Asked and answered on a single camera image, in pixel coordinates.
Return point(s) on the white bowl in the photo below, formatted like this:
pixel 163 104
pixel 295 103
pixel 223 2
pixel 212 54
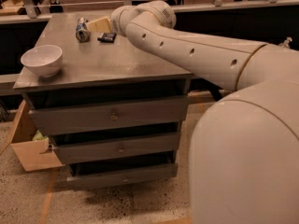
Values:
pixel 43 61

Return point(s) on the redbull can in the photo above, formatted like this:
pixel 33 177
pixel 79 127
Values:
pixel 82 32

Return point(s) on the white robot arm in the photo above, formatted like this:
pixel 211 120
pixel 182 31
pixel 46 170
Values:
pixel 244 151

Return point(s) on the black snack packet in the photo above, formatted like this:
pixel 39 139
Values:
pixel 107 37

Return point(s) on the open cardboard box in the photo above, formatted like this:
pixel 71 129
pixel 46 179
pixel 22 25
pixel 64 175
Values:
pixel 33 154

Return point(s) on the grey drawer cabinet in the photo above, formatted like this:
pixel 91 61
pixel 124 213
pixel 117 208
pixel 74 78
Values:
pixel 96 73

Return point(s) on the top grey drawer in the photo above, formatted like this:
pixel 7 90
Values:
pixel 96 117

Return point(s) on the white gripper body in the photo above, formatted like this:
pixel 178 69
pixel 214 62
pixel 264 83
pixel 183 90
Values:
pixel 117 21

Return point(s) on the bottom grey drawer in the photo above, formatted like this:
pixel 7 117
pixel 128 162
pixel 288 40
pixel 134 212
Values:
pixel 124 177

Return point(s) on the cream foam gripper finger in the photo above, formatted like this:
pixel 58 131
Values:
pixel 101 25

